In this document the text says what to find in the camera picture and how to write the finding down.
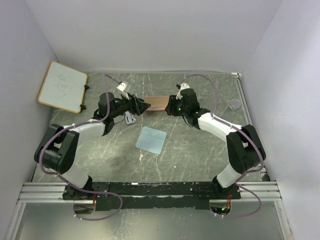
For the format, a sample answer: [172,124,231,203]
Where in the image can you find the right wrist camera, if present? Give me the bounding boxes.
[175,82,190,100]

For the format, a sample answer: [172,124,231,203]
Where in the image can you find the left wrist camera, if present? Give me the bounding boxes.
[116,81,131,93]

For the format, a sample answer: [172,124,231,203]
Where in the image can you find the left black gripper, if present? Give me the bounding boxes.
[110,91,152,120]

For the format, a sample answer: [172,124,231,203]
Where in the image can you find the light blue cleaning cloth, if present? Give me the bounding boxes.
[135,126,167,155]

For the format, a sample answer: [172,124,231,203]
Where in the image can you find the aluminium rail frame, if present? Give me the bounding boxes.
[4,72,293,240]

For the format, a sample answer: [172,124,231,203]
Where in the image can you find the pink glasses case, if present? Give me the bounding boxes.
[144,96,169,111]

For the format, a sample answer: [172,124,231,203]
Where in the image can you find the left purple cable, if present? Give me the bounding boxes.
[38,73,124,221]

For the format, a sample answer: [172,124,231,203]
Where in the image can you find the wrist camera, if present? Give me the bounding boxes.
[116,81,131,93]
[175,82,190,100]

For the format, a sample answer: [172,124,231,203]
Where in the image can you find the clear plastic cup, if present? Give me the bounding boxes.
[229,98,242,111]

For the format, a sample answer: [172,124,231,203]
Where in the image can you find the small whiteboard orange frame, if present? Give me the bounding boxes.
[37,61,88,114]

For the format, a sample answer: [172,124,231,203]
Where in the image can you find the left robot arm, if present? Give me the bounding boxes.
[34,92,151,200]

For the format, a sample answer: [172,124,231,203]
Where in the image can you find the white sunglasses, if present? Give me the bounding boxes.
[124,111,136,125]

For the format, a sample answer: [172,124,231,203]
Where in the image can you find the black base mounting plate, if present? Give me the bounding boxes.
[61,181,243,212]

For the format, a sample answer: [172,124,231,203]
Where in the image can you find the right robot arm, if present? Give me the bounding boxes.
[165,88,266,199]

